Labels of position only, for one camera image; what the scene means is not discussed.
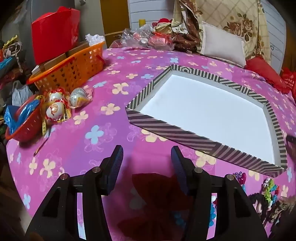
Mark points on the brown floral cloth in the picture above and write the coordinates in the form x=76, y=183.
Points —
x=185, y=41

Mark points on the red satin hair bow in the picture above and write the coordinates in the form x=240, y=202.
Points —
x=148, y=208

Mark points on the white tissue paper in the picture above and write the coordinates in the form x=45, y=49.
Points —
x=93, y=39

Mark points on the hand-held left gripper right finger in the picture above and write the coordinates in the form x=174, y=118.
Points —
x=179, y=169

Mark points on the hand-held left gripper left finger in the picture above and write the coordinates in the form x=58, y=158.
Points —
x=115, y=167

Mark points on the pink flowered bed sheet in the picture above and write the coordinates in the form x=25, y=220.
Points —
x=97, y=143

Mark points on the white red egg ornament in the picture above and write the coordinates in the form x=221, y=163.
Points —
x=55, y=110
x=55, y=96

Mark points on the red plush toy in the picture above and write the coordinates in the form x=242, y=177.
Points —
x=163, y=24

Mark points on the yellow wooden cabinet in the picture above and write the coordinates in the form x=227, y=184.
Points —
x=114, y=16

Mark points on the white printed egg ornament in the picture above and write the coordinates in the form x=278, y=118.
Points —
x=78, y=97

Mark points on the wrapped toy eggs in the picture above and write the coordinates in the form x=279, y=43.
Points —
x=44, y=128

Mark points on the thin red stick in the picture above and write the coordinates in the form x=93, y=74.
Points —
x=41, y=146

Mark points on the leopard print hair bow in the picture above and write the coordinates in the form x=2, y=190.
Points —
x=275, y=210

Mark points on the yellow cup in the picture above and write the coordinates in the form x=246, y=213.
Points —
x=141, y=23

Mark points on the white plastic bag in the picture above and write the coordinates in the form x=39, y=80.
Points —
x=20, y=93

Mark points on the brown cardboard box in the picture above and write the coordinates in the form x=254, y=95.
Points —
x=54, y=60
x=78, y=48

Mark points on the clear plastic bag of packets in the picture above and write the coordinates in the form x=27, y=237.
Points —
x=143, y=38

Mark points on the red plastic colander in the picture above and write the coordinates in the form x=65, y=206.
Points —
x=27, y=129

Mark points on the striped cardboard box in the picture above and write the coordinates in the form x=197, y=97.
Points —
x=166, y=131

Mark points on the white pillow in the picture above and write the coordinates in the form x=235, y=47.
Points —
x=222, y=44

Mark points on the blue plastic bag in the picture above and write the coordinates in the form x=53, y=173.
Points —
x=16, y=113

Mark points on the pile of colourful clothes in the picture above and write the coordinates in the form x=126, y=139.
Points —
x=10, y=60

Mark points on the red printed bag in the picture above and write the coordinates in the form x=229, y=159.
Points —
x=290, y=80

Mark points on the orange plastic basket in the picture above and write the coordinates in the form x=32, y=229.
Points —
x=69, y=69

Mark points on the beige floral quilt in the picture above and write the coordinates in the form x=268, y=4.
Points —
x=245, y=20

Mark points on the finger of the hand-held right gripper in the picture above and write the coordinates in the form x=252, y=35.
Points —
x=291, y=140

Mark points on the red cushion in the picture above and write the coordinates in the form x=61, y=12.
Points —
x=266, y=71

